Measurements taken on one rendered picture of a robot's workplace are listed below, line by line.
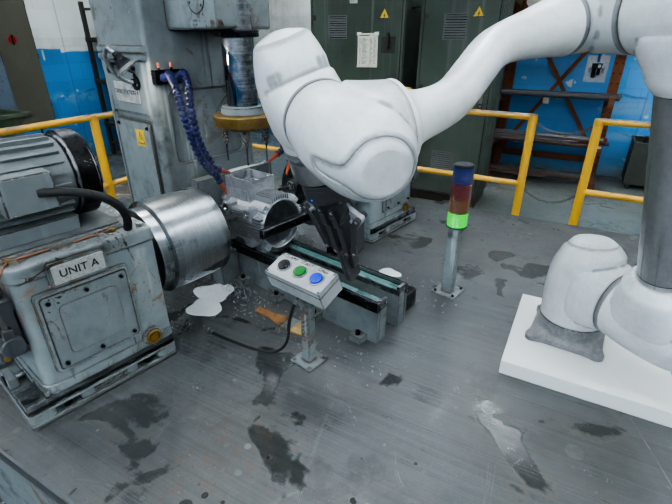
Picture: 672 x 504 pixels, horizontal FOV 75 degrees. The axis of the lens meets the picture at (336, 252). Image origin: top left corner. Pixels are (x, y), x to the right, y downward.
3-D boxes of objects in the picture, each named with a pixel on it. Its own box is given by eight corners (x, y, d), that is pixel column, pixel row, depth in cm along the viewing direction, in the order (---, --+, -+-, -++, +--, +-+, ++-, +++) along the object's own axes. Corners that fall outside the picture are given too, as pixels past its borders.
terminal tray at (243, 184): (226, 196, 143) (223, 174, 140) (251, 188, 150) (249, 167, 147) (250, 204, 136) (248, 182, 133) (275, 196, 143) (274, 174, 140)
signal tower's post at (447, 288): (430, 292, 142) (444, 164, 124) (442, 282, 148) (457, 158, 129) (453, 300, 138) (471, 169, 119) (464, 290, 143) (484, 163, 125)
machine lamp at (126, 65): (97, 93, 125) (85, 44, 120) (135, 89, 133) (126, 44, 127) (128, 98, 115) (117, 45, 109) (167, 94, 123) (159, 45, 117)
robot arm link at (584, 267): (569, 293, 124) (589, 221, 115) (630, 329, 109) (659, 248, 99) (525, 305, 118) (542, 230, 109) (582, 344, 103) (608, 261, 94)
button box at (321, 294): (270, 285, 106) (263, 270, 102) (290, 265, 109) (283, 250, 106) (324, 311, 96) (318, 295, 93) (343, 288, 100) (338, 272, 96)
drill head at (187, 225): (80, 296, 118) (53, 208, 107) (197, 250, 143) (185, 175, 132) (126, 332, 104) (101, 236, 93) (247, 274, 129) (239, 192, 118)
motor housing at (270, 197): (221, 243, 147) (214, 188, 139) (264, 226, 160) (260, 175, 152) (261, 261, 135) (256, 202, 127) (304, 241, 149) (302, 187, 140)
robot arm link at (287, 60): (268, 142, 69) (298, 178, 59) (229, 39, 58) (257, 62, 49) (330, 115, 70) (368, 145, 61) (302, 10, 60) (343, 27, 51)
